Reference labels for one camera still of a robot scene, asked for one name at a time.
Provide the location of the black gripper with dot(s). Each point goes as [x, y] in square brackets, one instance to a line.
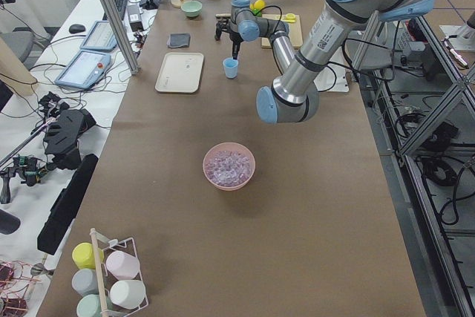
[234, 39]

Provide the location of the clear ice cubes pile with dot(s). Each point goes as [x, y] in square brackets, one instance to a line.
[228, 168]

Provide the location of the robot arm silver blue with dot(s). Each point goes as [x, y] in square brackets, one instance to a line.
[293, 96]

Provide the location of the light blue plastic cup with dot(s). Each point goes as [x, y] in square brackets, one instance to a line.
[230, 67]

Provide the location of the pink cup in rack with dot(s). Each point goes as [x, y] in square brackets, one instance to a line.
[122, 265]

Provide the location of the yellow cup in rack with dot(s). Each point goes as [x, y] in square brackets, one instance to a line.
[83, 256]

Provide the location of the white cup in rack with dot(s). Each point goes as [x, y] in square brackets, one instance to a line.
[128, 294]

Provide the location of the grey cup in rack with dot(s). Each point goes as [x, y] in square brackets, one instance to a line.
[84, 282]

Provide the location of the green cup in rack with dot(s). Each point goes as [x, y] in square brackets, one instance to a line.
[89, 306]

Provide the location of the steel muddler black tip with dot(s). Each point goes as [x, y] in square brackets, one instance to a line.
[223, 16]

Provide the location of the yellow lemon outer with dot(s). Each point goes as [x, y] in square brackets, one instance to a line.
[258, 5]

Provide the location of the mint green bowl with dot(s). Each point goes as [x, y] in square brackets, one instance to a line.
[192, 8]

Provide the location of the grey folded cloth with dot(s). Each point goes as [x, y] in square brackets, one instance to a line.
[179, 40]

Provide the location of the wooden cutting board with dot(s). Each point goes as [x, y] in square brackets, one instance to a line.
[295, 33]

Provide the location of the cream rabbit tray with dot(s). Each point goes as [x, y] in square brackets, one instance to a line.
[180, 73]

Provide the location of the lemon slice near edge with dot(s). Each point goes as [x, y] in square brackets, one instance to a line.
[290, 16]

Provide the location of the pink bowl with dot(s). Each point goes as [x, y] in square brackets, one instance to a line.
[231, 147]

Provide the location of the teach pendant far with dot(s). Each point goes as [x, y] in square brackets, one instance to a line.
[100, 38]

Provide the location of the teach pendant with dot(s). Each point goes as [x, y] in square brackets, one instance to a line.
[84, 70]
[100, 38]

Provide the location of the teach pendant near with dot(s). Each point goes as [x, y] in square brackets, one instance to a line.
[84, 70]

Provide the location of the black computer mouse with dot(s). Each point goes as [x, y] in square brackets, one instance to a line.
[76, 28]

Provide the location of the black long speaker bar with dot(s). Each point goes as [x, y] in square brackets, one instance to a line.
[66, 207]

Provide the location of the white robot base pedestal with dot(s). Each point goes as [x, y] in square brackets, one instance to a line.
[333, 77]

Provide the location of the aluminium frame post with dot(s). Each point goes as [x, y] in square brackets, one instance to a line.
[120, 33]

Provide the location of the white wire cup rack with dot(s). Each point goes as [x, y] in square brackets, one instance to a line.
[103, 247]

